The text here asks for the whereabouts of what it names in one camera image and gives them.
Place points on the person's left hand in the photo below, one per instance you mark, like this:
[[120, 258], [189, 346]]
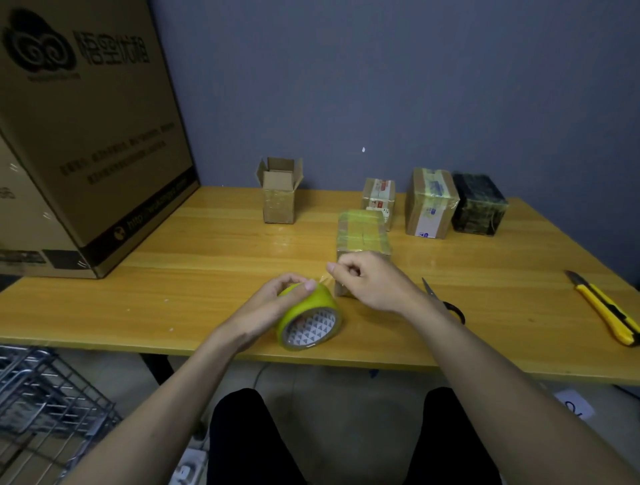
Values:
[[265, 312]]

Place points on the person's right hand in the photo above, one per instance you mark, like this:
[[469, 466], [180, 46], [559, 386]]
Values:
[[375, 282]]

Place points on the small carton yellow tape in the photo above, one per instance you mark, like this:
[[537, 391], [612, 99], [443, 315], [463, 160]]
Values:
[[362, 232]]

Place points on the yellow tape roll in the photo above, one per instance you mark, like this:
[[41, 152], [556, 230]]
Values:
[[320, 305]]

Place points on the small carton red label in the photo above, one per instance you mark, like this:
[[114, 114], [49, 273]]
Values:
[[379, 197]]

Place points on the brown box with white label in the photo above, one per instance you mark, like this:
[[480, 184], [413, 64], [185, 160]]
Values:
[[431, 205]]

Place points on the black cardboard box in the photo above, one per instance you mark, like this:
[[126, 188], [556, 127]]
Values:
[[479, 205]]

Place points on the person's right forearm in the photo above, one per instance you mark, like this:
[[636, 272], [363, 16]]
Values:
[[525, 404]]

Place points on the person's left forearm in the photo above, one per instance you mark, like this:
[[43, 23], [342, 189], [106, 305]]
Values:
[[150, 419]]

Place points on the person's black trousers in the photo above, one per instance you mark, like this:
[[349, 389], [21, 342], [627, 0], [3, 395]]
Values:
[[245, 444]]

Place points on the black table leg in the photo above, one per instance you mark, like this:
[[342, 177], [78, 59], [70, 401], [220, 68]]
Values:
[[157, 369]]

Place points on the white power strip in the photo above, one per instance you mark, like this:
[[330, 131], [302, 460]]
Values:
[[190, 467]]

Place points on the yellow utility knife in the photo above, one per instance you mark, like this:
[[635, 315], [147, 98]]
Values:
[[605, 310]]

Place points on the white paper floor label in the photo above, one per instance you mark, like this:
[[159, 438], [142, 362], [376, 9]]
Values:
[[575, 403]]

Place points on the large flat brown carton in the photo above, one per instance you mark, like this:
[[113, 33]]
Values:
[[85, 130]]

